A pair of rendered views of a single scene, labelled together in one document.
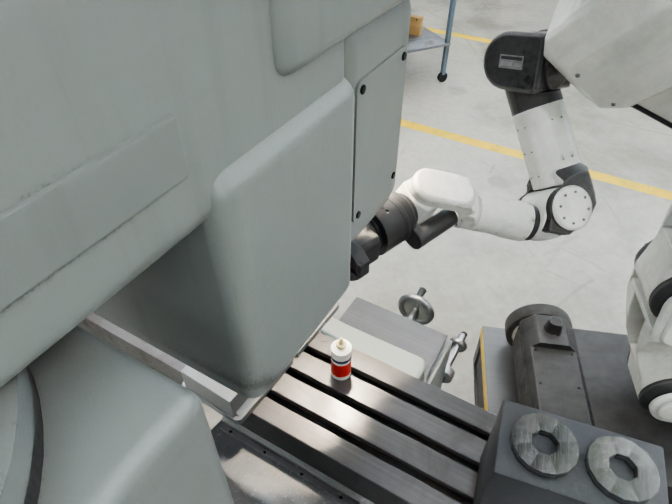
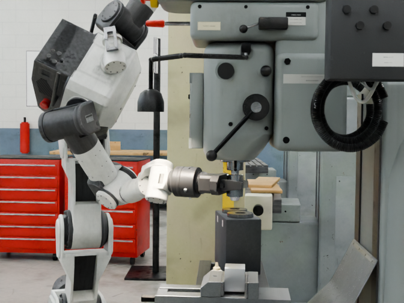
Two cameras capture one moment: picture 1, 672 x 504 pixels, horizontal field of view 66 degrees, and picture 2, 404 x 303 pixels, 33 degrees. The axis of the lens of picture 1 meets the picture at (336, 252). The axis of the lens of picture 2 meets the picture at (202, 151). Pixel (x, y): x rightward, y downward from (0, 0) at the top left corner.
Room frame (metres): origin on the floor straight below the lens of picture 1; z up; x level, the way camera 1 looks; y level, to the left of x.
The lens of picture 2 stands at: (1.56, 1.66, 1.43)
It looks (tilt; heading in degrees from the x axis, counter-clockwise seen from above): 3 degrees down; 241
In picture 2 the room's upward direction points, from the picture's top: 1 degrees clockwise
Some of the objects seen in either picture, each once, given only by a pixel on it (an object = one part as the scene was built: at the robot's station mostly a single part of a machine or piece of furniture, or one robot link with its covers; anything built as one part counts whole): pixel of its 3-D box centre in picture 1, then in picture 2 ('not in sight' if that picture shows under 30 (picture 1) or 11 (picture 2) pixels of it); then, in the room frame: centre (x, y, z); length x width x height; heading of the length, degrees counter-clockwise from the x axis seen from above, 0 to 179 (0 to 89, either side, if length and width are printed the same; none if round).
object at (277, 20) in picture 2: not in sight; (263, 25); (0.58, 0.18, 1.66); 0.12 x 0.04 x 0.04; 150
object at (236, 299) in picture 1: (203, 210); (306, 103); (0.40, 0.13, 1.47); 0.24 x 0.19 x 0.26; 60
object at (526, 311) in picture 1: (538, 329); not in sight; (1.04, -0.64, 0.50); 0.20 x 0.05 x 0.20; 81
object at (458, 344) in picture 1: (453, 353); not in sight; (0.95, -0.36, 0.48); 0.22 x 0.06 x 0.06; 150
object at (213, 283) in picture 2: not in sight; (213, 283); (0.69, 0.13, 0.99); 0.12 x 0.06 x 0.04; 58
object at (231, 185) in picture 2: not in sight; (231, 185); (0.59, 0.05, 1.24); 0.06 x 0.02 x 0.03; 131
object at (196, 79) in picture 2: not in sight; (196, 110); (0.66, -0.03, 1.45); 0.04 x 0.04 x 0.21; 60
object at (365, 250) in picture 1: (360, 237); (204, 183); (0.63, -0.04, 1.24); 0.13 x 0.12 x 0.10; 41
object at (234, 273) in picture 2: not in sight; (234, 277); (0.64, 0.16, 1.01); 0.06 x 0.05 x 0.06; 58
